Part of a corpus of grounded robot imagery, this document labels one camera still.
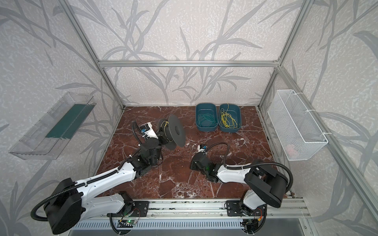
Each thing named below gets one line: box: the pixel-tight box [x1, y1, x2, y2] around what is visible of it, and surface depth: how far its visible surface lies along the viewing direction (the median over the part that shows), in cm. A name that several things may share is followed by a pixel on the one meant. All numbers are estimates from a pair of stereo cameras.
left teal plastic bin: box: [195, 102, 219, 132], surface depth 114 cm
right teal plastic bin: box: [219, 103, 242, 133], surface depth 117 cm
